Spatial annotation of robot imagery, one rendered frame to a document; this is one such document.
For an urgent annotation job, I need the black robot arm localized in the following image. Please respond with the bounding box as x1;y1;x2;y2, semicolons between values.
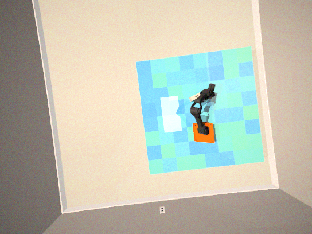
190;84;216;135

